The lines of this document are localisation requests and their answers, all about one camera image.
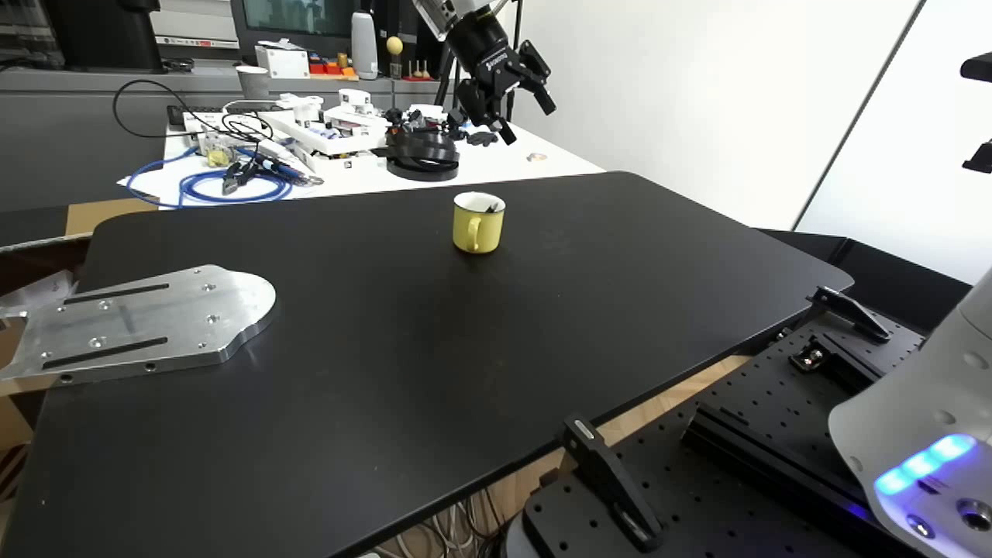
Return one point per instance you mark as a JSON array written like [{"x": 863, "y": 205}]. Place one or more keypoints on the silver metal mounting plate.
[{"x": 157, "y": 319}]

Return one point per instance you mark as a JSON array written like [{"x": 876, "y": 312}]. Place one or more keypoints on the black office chair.
[{"x": 94, "y": 31}]

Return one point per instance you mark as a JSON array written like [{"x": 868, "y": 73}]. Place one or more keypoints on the white power strip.
[{"x": 311, "y": 131}]

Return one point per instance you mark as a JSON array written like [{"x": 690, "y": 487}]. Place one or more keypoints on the white robot base blue light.
[{"x": 925, "y": 414}]

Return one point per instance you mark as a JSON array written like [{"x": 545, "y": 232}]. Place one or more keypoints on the black pliers tool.
[{"x": 241, "y": 175}]

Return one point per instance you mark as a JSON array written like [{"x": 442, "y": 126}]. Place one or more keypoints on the grey paper cup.
[{"x": 252, "y": 83}]

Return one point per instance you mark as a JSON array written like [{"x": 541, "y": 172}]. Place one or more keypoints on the white cylindrical bottle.
[{"x": 365, "y": 46}]

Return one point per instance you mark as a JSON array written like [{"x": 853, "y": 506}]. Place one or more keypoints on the black aluminium rail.
[{"x": 764, "y": 449}]

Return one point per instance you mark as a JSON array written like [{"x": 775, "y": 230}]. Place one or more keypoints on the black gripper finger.
[
  {"x": 503, "y": 112},
  {"x": 473, "y": 102}
]

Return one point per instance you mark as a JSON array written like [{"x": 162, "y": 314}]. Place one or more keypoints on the yellow ceramic mug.
[{"x": 479, "y": 232}]

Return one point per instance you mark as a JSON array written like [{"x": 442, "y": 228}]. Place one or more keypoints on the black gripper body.
[{"x": 483, "y": 51}]

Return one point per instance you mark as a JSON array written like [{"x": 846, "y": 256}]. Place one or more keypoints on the yellow ball knob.
[{"x": 395, "y": 44}]

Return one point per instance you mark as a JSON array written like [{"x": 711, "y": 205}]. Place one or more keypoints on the white small box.
[{"x": 282, "y": 60}]

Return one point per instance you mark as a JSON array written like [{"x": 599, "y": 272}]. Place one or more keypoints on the small black disc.
[{"x": 479, "y": 136}]

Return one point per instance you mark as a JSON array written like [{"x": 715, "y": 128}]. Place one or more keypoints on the black round headset device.
[{"x": 424, "y": 151}]

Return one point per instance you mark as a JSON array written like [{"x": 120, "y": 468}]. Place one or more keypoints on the dark computer monitor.
[{"x": 297, "y": 20}]

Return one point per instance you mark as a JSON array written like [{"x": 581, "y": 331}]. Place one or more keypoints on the black perforated breadboard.
[{"x": 745, "y": 515}]

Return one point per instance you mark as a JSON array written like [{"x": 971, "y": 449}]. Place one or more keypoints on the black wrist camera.
[{"x": 539, "y": 74}]

